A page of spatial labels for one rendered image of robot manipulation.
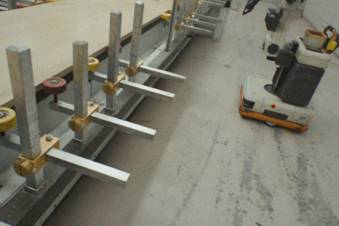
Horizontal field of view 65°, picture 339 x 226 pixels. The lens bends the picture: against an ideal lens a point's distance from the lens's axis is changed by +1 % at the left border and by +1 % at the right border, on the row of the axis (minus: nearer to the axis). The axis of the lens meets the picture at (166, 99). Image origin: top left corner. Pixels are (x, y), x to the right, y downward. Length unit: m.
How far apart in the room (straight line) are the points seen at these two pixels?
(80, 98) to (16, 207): 0.37
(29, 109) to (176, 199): 1.30
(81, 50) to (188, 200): 1.29
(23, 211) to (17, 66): 0.43
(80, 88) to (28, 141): 0.25
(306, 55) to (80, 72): 2.11
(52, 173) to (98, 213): 0.80
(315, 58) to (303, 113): 0.53
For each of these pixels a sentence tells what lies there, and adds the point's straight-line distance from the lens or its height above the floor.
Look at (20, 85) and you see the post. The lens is 0.71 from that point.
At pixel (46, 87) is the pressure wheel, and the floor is 0.90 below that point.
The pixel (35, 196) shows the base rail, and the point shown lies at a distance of 0.94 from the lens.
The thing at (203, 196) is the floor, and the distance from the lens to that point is 1.92.
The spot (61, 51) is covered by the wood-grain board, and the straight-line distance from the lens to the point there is 1.37.
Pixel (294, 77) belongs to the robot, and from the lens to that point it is 2.70.
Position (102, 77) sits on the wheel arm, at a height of 0.85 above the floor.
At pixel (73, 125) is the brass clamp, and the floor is 0.81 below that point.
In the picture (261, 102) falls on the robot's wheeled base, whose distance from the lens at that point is 2.74.
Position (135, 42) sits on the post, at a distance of 1.35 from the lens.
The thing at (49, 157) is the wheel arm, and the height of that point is 0.82.
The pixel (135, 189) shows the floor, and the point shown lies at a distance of 1.86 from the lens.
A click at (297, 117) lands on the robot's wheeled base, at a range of 2.84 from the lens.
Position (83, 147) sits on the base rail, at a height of 0.70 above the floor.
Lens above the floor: 1.41
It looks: 30 degrees down
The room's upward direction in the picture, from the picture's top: 10 degrees clockwise
